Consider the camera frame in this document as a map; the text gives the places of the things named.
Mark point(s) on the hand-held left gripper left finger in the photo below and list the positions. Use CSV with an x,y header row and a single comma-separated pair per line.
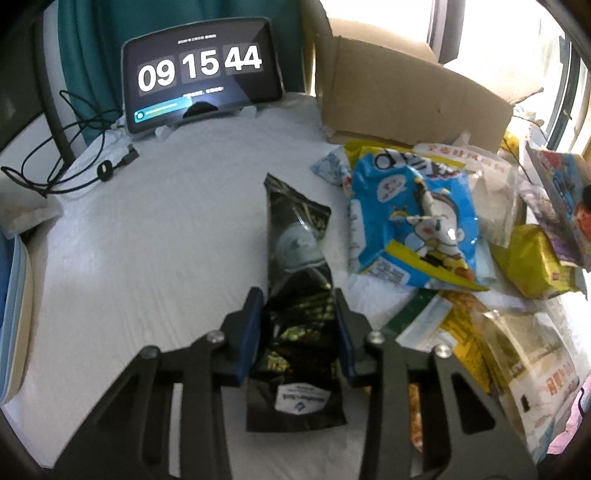
x,y
251,332

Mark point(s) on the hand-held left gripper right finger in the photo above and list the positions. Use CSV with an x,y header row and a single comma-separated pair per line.
x,y
346,337

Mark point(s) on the black snack packet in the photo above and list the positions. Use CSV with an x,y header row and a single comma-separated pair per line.
x,y
295,258

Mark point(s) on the cardboard box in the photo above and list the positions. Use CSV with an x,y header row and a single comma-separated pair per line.
x,y
406,97

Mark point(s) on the dark green snack packet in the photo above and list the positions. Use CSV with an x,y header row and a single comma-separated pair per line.
x,y
411,316

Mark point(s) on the yellow orange snack packet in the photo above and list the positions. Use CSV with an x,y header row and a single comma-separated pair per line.
x,y
466,332

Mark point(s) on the blue cartoon snack packet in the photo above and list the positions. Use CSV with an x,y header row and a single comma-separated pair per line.
x,y
415,217

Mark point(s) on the small white blue packet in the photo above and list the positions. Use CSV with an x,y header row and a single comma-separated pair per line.
x,y
330,165

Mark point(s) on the yellow green snack packet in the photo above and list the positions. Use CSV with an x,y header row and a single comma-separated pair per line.
x,y
531,263

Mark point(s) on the clear packet red print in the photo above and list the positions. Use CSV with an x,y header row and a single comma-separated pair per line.
x,y
494,198

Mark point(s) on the purple snack packet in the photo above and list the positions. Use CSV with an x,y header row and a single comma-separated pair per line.
x,y
545,217

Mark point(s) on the blue white pillow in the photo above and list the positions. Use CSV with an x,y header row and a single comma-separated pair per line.
x,y
9,323

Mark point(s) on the grey cushion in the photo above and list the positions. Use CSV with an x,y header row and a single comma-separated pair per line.
x,y
23,207

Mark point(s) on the red blue snack packet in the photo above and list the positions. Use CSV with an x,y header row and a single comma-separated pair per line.
x,y
565,184

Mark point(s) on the tablet with clock display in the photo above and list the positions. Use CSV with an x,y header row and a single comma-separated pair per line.
x,y
198,64

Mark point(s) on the beige curtain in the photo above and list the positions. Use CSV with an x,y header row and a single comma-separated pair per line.
x,y
316,27

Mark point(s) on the black metal frame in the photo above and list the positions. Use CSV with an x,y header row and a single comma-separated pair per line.
x,y
51,92

